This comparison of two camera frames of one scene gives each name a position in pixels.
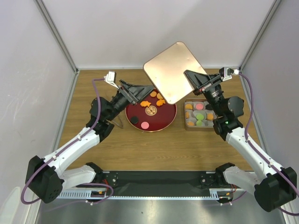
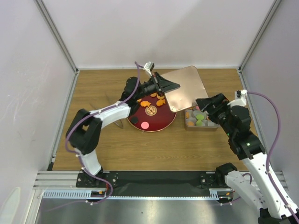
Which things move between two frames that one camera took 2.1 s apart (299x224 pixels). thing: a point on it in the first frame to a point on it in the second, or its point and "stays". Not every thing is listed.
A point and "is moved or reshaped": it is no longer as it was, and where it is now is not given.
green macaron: (199, 116) stays
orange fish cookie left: (145, 103) stays
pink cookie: (145, 125) stays
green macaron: (199, 122) stays
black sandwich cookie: (134, 120) stays
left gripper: (142, 92) to (163, 86)
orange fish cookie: (160, 102) stays
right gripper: (201, 81) to (219, 101)
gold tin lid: (167, 69) is moved or reshaped
